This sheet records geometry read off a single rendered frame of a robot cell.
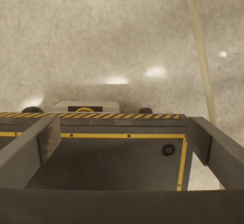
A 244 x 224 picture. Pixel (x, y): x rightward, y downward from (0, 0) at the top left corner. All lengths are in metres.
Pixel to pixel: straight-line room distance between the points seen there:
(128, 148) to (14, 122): 0.33
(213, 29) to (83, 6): 0.55
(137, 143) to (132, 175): 0.11
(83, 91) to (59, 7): 0.36
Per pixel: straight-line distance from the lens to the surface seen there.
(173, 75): 0.80
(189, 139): 0.17
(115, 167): 0.53
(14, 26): 0.89
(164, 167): 0.55
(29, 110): 0.77
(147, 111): 0.68
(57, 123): 0.16
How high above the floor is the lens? 0.76
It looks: 75 degrees down
